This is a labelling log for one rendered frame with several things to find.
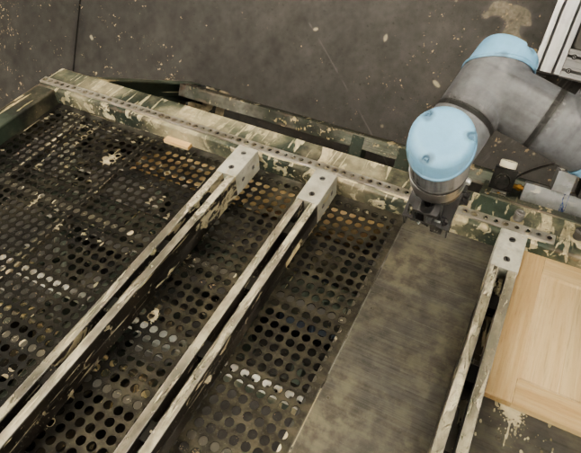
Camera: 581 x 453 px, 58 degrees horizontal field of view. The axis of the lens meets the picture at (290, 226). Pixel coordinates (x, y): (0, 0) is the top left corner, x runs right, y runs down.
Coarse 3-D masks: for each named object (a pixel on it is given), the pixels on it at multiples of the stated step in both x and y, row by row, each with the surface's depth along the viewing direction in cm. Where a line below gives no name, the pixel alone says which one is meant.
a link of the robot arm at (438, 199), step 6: (468, 180) 68; (414, 186) 69; (462, 186) 69; (420, 192) 69; (456, 192) 68; (420, 198) 71; (426, 198) 70; (432, 198) 69; (438, 198) 68; (444, 198) 68; (450, 198) 69
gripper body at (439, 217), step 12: (408, 204) 79; (420, 204) 72; (432, 204) 75; (444, 204) 72; (456, 204) 77; (408, 216) 78; (420, 216) 77; (432, 216) 72; (444, 216) 77; (432, 228) 80; (444, 228) 77
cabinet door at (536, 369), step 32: (544, 288) 120; (576, 288) 120; (512, 320) 114; (544, 320) 114; (576, 320) 114; (512, 352) 109; (544, 352) 109; (576, 352) 109; (512, 384) 104; (544, 384) 104; (576, 384) 104; (544, 416) 100; (576, 416) 99
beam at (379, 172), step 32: (64, 96) 174; (96, 96) 171; (128, 96) 170; (160, 128) 161; (224, 128) 158; (256, 128) 158; (320, 160) 147; (352, 160) 147; (352, 192) 142; (384, 192) 138; (480, 224) 130; (544, 224) 129; (576, 224) 129; (544, 256) 126; (576, 256) 122
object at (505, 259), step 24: (504, 240) 123; (504, 264) 118; (504, 288) 114; (480, 312) 109; (504, 312) 109; (480, 336) 110; (480, 360) 103; (456, 384) 99; (480, 384) 99; (456, 408) 95; (456, 432) 96
